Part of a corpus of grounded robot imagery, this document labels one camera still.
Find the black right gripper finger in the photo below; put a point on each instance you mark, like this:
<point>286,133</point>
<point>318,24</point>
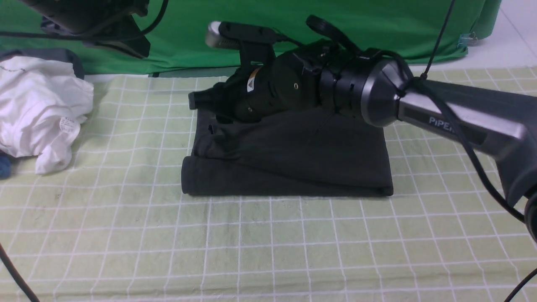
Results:
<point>212,100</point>

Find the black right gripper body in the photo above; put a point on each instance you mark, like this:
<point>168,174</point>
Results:
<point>261,88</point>

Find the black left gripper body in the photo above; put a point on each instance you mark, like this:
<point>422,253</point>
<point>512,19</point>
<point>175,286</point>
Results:
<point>104,24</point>

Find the dark gray long-sleeve top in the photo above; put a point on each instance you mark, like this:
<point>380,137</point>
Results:
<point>313,153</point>

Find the gray right robot arm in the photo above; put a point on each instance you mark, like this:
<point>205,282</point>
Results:
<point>497,129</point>

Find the gray garment behind white shirt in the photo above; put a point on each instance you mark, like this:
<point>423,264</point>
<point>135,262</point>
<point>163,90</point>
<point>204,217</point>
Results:
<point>57,54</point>

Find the white crumpled shirt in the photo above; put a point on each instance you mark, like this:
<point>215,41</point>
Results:
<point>43,105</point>

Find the green backdrop cloth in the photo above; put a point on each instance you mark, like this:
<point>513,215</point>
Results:
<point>408,27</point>

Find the green checkered table mat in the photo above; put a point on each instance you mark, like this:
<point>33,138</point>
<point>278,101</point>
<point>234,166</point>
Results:
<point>116,227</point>

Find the blue binder clip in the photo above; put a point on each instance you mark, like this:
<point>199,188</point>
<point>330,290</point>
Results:
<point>467,40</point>

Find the blue garment at left edge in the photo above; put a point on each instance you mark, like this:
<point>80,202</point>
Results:
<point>5,166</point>

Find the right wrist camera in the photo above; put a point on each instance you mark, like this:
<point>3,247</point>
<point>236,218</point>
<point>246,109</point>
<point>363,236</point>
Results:
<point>254,43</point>

